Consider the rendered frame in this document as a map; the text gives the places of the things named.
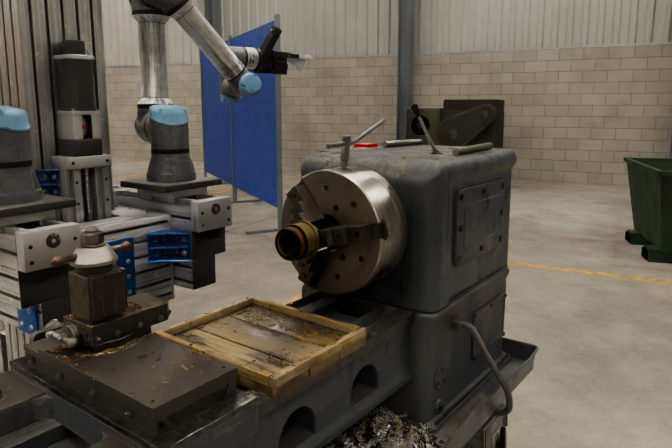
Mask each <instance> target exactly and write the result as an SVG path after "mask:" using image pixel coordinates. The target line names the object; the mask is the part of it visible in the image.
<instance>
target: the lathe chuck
mask: <svg viewBox="0 0 672 448"><path fill-rule="evenodd" d="M338 169H341V167H338V168H331V169H324V170H317V171H313V172H310V173H308V174H306V175H305V176H303V177H302V179H303V181H304V182H305V184H306V186H307V187H308V189H309V191H310V192H311V194H312V196H313V197H314V199H315V201H316V202H317V204H318V206H319V207H320V209H321V211H322V212H323V214H324V215H331V217H330V218H329V219H328V220H327V221H325V222H324V223H322V224H321V225H318V226H317V228H318V230H320V229H324V228H327V227H331V226H335V220H336V219H337V220H338V222H339V223H340V225H344V224H367V223H381V222H382V221H384V227H385V235H386V237H385V240H384V239H373V240H371V241H368V242H365V243H347V244H344V245H335V246H336V248H337V249H335V250H330V251H329V252H328V255H327V258H326V261H325V264H324V267H323V270H322V273H321V276H320V280H319V283H318V286H317V289H318V290H320V291H322V292H325V293H328V294H334V295H343V294H348V293H351V292H354V291H356V290H358V289H361V288H363V287H365V286H367V285H370V284H372V283H374V282H376V281H378V280H379V279H381V278H382V277H383V276H384V275H385V274H386V273H387V272H388V271H389V270H390V269H391V267H392V265H393V264H394V262H395V260H396V257H397V255H398V251H399V247H400V240H401V228H400V220H399V216H398V212H397V209H396V206H395V204H394V202H393V200H392V198H391V196H390V194H389V193H388V191H387V190H386V189H385V187H384V186H383V185H382V184H381V183H380V182H379V181H378V180H377V179H376V178H374V177H373V176H372V175H370V174H369V173H367V172H365V171H363V170H360V169H357V168H353V167H347V169H349V170H350V171H344V170H338ZM292 207H293V205H292V203H291V202H290V200H289V198H288V197H287V198H286V200H285V203H284V207H283V211H282V221H281V226H282V229H284V228H286V227H287V226H289V225H292V224H291V223H290V221H291V220H292V219H293V218H294V217H293V215H292V214H291V212H290V209H291V208H292ZM381 219H382V221H381ZM384 268H385V270H384V271H383V273H382V274H381V275H380V276H378V277H377V278H375V277H376V275H377V274H378V273H379V272H380V271H381V270H382V269H384Z"/></svg>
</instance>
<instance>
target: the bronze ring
mask: <svg viewBox="0 0 672 448"><path fill-rule="evenodd" d="M317 230H318V228H317V227H315V226H314V225H312V224H311V223H310V222H308V221H305V220H300V221H297V222H295V223H294V224H292V225H289V226H287V227H286V228H284V229H281V230H280V231H279V232H278V233H277V235H276V237H275V247H276V250H277V252H278V254H279V255H280V257H281V258H283V259H284V260H287V261H291V260H301V259H310V258H313V257H314V256H315V255H316V254H317V252H318V250H319V246H320V239H319V235H318V232H317Z"/></svg>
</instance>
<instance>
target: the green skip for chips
mask: <svg viewBox="0 0 672 448"><path fill-rule="evenodd" d="M623 161H625V162H627V170H628V179H629V188H630V197H631V206H632V215H633V224H634V229H635V230H631V229H628V230H627V231H625V240H626V241H627V242H629V243H630V244H632V245H644V247H642V251H641V256H642V257H643V258H644V259H646V260H647V261H648V262H656V263H672V158H634V157H624V160H623Z"/></svg>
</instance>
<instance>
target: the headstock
mask: <svg viewBox="0 0 672 448"><path fill-rule="evenodd" d="M434 146H435V147H436V148H437V150H439V152H441V153H443V154H431V153H432V152H433V151H432V147H431V145H413V146H401V147H389V148H384V147H383V146H382V145H381V147H378V148H368V149H350V154H349V160H348V161H347V166H361V167H365V168H367V169H370V170H372V171H374V172H376V173H378V174H379V175H381V176H382V177H383V178H384V179H385V180H387V181H388V182H389V184H390V185H391V186H392V187H393V188H394V190H395V191H396V193H397V195H398V196H399V198H400V200H401V202H402V205H403V208H404V211H405V214H406V219H407V229H408V234H407V243H406V248H405V251H404V254H403V256H402V259H401V260H400V262H399V264H398V265H397V267H396V268H395V269H394V270H393V271H392V272H391V273H390V274H389V275H387V276H386V277H384V278H383V279H381V280H378V281H376V282H374V283H372V284H370V285H367V286H365V287H363V288H361V289H358V290H356V291H354V292H351V293H348V295H352V296H356V297H360V298H364V299H368V300H373V301H377V302H381V303H385V304H389V305H393V306H397V307H401V308H405V309H409V310H414V311H418V312H422V313H437V312H439V311H441V310H442V309H444V308H446V307H447V306H448V305H449V299H451V298H453V297H454V296H456V295H458V294H459V293H461V292H463V291H464V290H466V289H468V288H469V287H471V286H473V285H474V284H476V283H478V282H479V281H481V280H482V279H484V278H486V277H487V276H489V275H491V274H492V273H494V272H496V271H497V270H499V269H501V268H502V267H504V266H507V260H508V239H509V219H510V198H511V178H512V168H513V166H514V165H515V164H516V162H517V157H516V154H515V152H514V151H513V150H511V149H502V148H492V149H490V150H484V151H479V152H474V153H468V154H463V155H458V156H455V155H453V153H452V150H453V149H454V148H458V147H461V146H439V145H434ZM340 155H341V150H340V151H330V152H321V153H313V154H311V155H309V156H308V157H307V158H306V159H305V160H304V162H303V164H302V166H301V181H302V180H303V179H302V177H303V176H305V175H306V174H308V173H310V172H313V171H317V170H324V169H331V168H338V167H341V162H342V161H341V160H340ZM437 156H438V158H437V159H433V158H431V157H437ZM401 157H406V158H405V159H402V158H401ZM415 157H422V158H419V159H415ZM430 158H431V159H430ZM415 193H416V194H415ZM408 196H409V197H408ZM412 210H413V211H412ZM414 214H415V215H414ZM422 221H423V222H422ZM412 243H413V244H412ZM401 269H402V270H401ZM423 274H424V275H423ZM410 276H411V277H410ZM395 285H396V286H395ZM381 291H382V292H381ZM392 291H393V292H392ZM374 294H375V295H374ZM417 298H418V299H417Z"/></svg>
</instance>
